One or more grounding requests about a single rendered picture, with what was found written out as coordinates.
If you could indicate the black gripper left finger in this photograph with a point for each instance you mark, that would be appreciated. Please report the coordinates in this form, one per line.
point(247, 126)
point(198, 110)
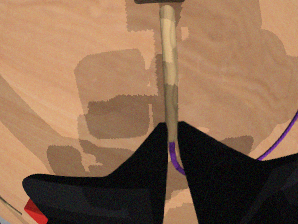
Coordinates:
point(133, 194)

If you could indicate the thin wooden stick with purple string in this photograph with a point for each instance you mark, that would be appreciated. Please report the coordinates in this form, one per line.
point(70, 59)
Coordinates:
point(169, 58)

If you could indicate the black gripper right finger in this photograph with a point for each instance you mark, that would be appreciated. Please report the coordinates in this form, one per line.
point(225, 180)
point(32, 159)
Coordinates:
point(228, 187)

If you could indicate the red cube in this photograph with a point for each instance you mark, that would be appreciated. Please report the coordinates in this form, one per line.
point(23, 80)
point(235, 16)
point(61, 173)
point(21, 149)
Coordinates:
point(35, 212)

